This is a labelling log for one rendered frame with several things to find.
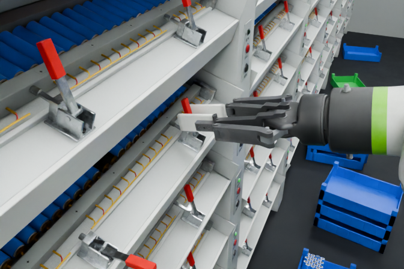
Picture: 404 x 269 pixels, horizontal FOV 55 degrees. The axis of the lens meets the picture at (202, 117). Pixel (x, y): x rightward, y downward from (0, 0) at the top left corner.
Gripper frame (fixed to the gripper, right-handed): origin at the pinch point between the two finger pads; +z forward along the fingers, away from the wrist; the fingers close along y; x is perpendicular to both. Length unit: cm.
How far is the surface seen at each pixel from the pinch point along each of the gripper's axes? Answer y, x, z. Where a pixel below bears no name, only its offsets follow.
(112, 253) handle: -26.4, -4.2, 0.8
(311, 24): 137, -22, 8
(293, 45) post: 86, -16, 5
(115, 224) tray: -21.3, -4.9, 4.4
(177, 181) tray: -9.1, -6.5, 1.7
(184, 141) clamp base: -0.6, -4.4, 4.0
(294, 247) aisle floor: 69, -99, 9
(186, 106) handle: -0.2, 2.2, 2.3
